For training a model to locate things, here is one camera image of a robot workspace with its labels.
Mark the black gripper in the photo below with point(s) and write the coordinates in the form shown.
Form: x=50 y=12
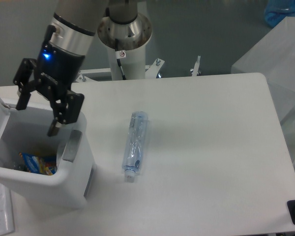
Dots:
x=57 y=68

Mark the clear plastic tray with paper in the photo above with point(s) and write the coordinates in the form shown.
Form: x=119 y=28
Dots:
x=7 y=225

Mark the white trash can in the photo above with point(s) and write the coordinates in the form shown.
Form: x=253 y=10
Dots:
x=26 y=131

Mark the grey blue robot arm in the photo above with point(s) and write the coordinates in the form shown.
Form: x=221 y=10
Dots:
x=65 y=45

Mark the crushed clear plastic bottle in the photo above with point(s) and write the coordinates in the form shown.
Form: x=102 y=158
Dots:
x=135 y=145

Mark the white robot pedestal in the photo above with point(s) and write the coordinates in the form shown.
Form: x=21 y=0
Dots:
x=126 y=46

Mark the blue plastic bag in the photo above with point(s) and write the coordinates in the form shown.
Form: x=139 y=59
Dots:
x=276 y=10

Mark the white side table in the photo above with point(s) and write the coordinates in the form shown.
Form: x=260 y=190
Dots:
x=274 y=57

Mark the colourful snack packets in bin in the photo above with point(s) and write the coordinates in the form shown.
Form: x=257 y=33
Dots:
x=43 y=165

